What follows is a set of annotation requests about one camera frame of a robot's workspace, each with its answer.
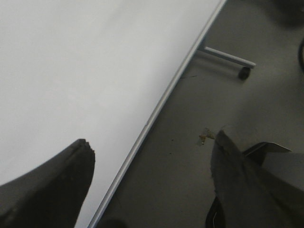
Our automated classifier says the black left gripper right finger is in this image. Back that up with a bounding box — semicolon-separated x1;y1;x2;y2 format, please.
211;130;304;228

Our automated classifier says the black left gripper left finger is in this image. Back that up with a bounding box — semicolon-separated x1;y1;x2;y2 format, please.
0;139;95;228

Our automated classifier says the torn tape scrap on floor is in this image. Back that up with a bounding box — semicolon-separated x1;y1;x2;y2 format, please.
199;128;215;145

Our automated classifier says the black caster wheel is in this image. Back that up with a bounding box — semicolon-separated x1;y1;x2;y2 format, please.
238;67;251;80

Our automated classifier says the grey metal bracket plate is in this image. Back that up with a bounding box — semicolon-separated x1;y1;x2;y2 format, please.
242;142;291;166

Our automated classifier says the white whiteboard with aluminium frame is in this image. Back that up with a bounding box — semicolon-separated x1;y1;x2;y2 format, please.
0;0;224;228

